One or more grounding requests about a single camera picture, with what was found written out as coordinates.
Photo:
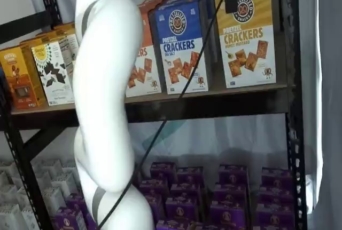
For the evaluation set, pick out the white backdrop sheet teal print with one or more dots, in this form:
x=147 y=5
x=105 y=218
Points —
x=213 y=139

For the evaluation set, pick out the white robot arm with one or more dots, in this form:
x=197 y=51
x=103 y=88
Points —
x=101 y=80

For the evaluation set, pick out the purple snack box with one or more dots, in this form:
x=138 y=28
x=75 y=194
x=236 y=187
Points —
x=200 y=226
x=74 y=202
x=229 y=192
x=68 y=219
x=275 y=200
x=173 y=226
x=163 y=171
x=181 y=208
x=233 y=174
x=153 y=187
x=157 y=206
x=185 y=191
x=273 y=216
x=275 y=189
x=276 y=175
x=190 y=176
x=227 y=214

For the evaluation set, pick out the black metal shelf frame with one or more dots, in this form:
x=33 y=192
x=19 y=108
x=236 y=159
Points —
x=213 y=110

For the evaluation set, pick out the white carton box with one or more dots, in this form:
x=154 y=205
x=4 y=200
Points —
x=30 y=219
x=6 y=176
x=12 y=218
x=64 y=182
x=26 y=195
x=8 y=195
x=53 y=200

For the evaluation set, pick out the yellow white pretzel crackers box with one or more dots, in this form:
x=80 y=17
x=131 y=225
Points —
x=248 y=54

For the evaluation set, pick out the wooden shelf board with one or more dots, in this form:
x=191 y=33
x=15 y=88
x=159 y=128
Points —
x=219 y=87

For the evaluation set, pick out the orange brown snack box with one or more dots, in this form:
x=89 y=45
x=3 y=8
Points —
x=18 y=80
x=50 y=33
x=37 y=40

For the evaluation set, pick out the grey curtain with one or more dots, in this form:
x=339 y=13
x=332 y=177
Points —
x=328 y=80

